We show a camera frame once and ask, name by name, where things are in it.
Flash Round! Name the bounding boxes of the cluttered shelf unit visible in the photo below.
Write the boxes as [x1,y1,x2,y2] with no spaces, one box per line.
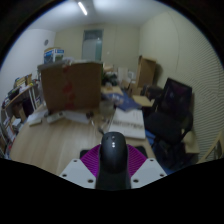
[0,74,43,158]

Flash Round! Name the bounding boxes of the ceiling tube light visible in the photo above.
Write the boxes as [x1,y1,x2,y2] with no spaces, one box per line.
[76,1,89,17]

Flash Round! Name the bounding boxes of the grey glass door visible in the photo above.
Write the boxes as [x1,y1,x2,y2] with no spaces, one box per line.
[81,28,104,62]

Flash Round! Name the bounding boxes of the open tall cardboard box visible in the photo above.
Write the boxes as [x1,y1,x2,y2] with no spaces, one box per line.
[134,55,158,90]

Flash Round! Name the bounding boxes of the large brown cardboard box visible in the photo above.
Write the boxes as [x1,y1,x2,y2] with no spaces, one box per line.
[39,61,104,113]

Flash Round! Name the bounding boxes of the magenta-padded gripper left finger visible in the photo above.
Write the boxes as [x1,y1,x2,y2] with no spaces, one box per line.
[59,143,103,190]

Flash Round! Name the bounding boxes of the blue and white carton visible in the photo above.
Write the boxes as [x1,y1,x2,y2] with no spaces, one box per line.
[42,47,66,65]

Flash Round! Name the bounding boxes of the black computer mouse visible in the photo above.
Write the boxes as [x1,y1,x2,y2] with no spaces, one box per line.
[95,131,132,191]

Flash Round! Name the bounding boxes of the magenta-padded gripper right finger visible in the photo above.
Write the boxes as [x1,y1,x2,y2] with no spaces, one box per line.
[125,144,168,190]

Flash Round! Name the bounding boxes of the white paper sheet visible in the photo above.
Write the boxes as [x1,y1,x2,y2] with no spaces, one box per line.
[63,109,93,125]

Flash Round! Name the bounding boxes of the black office chair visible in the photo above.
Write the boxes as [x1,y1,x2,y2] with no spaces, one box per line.
[144,77,195,168]

